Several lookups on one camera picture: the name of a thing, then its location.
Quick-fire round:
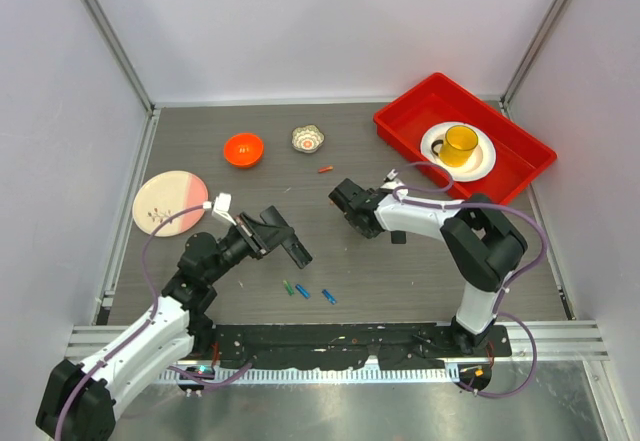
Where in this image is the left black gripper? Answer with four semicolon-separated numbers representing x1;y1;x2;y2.
205;212;292;284

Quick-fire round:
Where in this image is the black remote control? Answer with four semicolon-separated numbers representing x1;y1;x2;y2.
260;206;313;269

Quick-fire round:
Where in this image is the black remote battery cover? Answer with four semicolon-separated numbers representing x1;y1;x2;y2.
390;231;407;245

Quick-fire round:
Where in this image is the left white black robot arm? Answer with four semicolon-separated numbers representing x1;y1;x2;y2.
35;206;312;440

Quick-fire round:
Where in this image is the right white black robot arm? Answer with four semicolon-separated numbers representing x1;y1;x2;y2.
329;178;528;356

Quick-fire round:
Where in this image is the green battery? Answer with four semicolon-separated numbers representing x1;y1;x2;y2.
282;280;295;296

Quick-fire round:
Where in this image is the blue battery middle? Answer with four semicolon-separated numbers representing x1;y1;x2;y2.
295;284;310;299

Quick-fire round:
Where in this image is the blue battery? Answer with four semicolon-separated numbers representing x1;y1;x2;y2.
322;289;337;305
295;284;310;299

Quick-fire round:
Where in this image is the small patterned flower bowl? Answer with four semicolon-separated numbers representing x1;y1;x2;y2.
291;124;325;154

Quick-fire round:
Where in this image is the orange bowl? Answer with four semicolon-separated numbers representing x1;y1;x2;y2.
223;133;264;169

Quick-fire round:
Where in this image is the blue battery right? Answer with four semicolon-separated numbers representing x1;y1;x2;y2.
322;289;337;305

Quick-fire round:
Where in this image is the pink white floral plate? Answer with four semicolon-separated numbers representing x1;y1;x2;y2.
132;170;209;234

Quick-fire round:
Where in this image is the yellow glass mug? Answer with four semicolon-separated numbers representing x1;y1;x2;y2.
431;125;478;167

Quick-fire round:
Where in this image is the white plate in bin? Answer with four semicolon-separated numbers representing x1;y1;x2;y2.
420;122;497;182

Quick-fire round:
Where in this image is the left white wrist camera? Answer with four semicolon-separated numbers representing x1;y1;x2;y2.
202;192;236;226

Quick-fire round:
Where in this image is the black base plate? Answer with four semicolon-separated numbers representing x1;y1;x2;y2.
187;323;512;371

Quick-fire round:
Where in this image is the slotted cable duct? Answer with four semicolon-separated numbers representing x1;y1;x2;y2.
159;364;461;385

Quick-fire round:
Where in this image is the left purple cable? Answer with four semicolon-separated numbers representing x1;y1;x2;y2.
52;203;251;441

